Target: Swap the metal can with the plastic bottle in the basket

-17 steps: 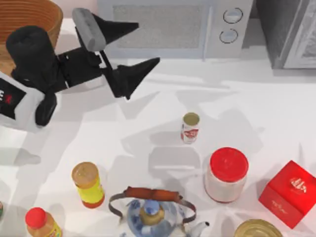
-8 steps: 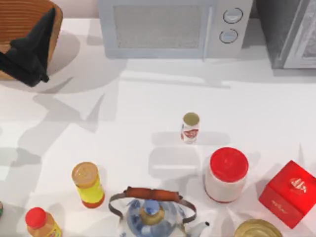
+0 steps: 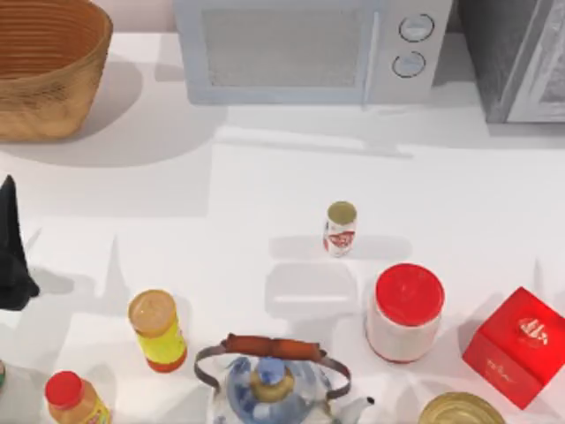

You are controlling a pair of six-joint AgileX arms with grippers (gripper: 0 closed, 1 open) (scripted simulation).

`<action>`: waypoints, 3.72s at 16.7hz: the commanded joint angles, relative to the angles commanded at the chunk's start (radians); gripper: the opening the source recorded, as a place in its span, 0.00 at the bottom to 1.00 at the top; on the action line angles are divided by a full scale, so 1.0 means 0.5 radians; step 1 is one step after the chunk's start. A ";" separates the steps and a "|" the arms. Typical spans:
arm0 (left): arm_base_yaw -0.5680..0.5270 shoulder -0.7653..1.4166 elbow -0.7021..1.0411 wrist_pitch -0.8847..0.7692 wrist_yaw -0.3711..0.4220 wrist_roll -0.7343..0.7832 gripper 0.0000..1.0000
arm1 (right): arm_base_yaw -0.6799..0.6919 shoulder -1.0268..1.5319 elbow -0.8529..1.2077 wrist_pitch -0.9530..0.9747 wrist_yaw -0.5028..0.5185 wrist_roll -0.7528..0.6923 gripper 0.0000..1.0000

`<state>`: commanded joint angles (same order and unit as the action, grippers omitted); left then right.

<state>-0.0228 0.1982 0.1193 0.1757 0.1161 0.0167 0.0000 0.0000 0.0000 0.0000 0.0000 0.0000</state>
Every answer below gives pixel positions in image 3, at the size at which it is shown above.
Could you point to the red and white can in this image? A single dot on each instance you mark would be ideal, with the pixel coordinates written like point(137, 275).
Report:
point(340, 232)

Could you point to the pale microwave oven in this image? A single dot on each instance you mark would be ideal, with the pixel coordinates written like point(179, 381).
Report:
point(282, 53)

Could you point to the white jar with red lid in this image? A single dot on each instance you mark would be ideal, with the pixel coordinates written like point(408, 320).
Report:
point(406, 315)

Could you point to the yellow can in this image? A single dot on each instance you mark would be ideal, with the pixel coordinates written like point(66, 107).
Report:
point(159, 331)

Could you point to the blue and white teapot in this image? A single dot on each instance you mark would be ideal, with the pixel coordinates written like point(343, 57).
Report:
point(273, 388)

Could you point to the microwave knob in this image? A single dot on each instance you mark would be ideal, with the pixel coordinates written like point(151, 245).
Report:
point(416, 26)
point(409, 64)

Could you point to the gold round tin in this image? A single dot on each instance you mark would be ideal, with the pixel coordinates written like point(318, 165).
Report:
point(459, 411)

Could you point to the red box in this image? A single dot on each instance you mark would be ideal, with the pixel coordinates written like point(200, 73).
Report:
point(514, 349)

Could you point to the woven brown basket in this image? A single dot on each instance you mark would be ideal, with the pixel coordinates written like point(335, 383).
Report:
point(48, 75)

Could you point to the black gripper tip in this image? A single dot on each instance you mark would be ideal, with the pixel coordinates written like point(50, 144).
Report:
point(12, 247)

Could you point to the orange bottle with red cap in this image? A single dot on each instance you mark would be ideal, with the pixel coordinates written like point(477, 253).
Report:
point(75, 402)

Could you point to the green and white object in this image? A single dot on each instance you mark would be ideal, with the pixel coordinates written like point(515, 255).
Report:
point(2, 375)

